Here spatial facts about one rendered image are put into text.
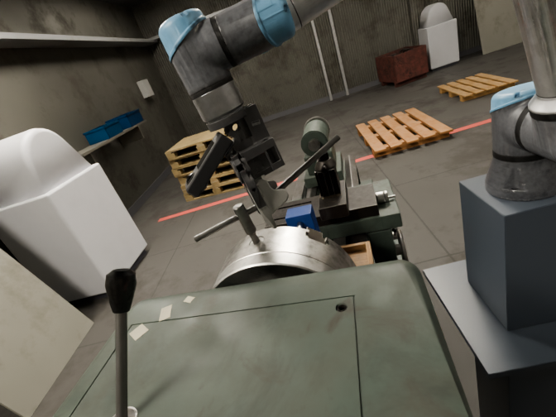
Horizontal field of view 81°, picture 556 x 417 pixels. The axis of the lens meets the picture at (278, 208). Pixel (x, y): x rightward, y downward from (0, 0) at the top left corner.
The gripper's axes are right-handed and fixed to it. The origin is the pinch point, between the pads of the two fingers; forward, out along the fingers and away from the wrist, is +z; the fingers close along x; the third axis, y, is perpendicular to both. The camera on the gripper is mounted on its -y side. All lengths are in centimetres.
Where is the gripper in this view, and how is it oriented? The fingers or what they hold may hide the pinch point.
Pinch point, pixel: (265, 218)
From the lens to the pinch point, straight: 62.4
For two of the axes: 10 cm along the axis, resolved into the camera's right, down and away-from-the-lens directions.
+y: 8.7, -4.8, 1.0
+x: -2.7, -3.0, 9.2
